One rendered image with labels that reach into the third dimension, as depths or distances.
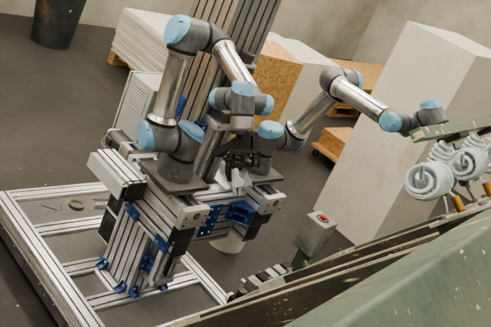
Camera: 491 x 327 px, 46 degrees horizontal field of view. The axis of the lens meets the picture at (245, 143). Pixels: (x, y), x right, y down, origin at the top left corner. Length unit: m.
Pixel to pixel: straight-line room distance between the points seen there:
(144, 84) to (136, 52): 3.42
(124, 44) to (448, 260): 5.83
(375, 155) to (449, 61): 0.91
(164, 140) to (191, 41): 0.39
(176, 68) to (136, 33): 3.97
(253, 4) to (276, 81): 1.68
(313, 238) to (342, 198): 2.09
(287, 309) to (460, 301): 0.76
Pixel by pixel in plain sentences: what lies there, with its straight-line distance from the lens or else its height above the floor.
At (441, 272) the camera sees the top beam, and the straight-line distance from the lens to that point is 0.62.
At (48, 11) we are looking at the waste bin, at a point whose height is 0.38.
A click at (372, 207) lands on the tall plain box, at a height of 0.36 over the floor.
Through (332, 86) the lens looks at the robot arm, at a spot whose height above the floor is 1.59.
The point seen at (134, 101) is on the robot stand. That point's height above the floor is 1.12.
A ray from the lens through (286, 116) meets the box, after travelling 5.83.
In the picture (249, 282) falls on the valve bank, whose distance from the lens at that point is 2.52.
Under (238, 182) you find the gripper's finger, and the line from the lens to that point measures 1.84.
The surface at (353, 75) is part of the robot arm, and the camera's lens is 2.58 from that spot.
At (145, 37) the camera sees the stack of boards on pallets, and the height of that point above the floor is 0.51.
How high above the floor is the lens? 2.16
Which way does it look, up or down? 22 degrees down
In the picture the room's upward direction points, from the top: 23 degrees clockwise
